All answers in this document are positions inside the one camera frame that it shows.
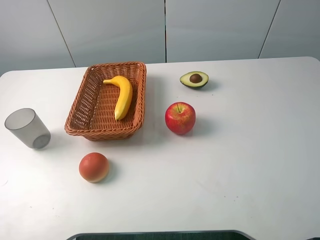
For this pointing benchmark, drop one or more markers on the yellow banana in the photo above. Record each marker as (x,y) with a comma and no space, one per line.
(125,95)

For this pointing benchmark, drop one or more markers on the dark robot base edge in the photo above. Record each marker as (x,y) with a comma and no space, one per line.
(166,235)

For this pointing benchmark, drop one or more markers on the brown wicker basket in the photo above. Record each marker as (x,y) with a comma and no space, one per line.
(92,113)

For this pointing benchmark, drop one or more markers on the red apple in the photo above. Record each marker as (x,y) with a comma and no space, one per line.
(180,118)

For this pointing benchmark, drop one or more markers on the halved avocado with pit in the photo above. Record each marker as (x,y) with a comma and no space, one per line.
(194,79)

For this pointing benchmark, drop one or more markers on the round orange bread bun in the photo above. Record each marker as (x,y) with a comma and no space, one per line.
(94,167)

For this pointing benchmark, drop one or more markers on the grey translucent plastic cup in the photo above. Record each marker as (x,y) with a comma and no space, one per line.
(26,125)

